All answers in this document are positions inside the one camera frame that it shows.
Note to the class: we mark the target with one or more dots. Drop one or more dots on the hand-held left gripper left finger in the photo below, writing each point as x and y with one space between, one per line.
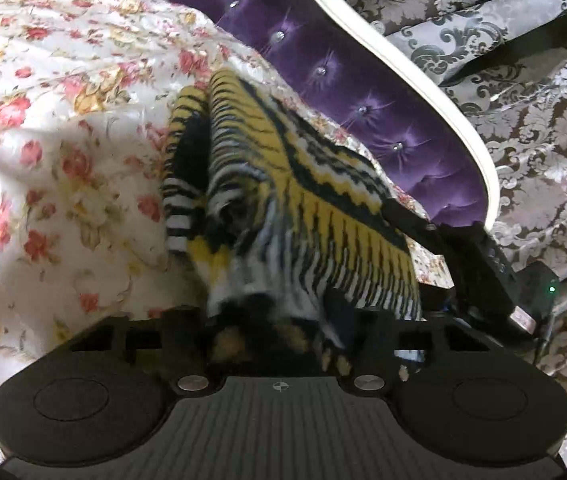
183 330

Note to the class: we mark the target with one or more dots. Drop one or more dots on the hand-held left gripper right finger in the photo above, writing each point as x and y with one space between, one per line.
339 312

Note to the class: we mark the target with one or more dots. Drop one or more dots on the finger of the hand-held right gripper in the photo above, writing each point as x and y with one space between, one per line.
408 222

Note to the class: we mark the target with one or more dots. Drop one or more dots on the black yellow white knitted sweater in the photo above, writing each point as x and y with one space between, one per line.
313 200

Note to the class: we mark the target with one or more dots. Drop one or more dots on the brown damask curtain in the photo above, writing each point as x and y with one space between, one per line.
538 160

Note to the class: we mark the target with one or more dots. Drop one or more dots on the grey damask curtain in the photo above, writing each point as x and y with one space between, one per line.
463 35

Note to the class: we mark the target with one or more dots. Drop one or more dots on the white floral blanket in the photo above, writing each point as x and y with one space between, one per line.
63 135

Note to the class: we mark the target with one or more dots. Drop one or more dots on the purple tufted headboard white frame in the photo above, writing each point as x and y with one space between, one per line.
363 125

